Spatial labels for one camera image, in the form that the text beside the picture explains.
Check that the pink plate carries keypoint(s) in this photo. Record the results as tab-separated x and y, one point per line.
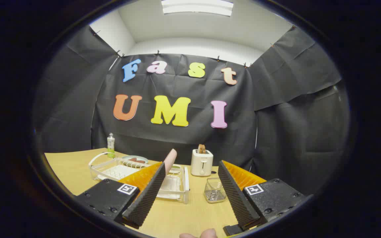
170	160

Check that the white toaster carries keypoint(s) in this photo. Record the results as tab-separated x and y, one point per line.
201	163

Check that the clear bottle with green liquid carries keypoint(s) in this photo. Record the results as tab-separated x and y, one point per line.
110	145

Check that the brown toast slice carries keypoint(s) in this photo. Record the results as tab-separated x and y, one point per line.
201	148

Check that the ceiling light panel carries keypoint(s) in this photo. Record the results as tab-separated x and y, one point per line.
197	6

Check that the pale green plate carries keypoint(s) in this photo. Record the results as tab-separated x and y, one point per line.
126	158

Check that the brown sausage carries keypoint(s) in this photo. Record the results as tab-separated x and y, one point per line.
136	160

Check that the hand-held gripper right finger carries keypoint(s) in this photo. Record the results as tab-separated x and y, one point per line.
238	198

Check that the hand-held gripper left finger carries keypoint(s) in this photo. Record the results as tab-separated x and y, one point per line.
144	198

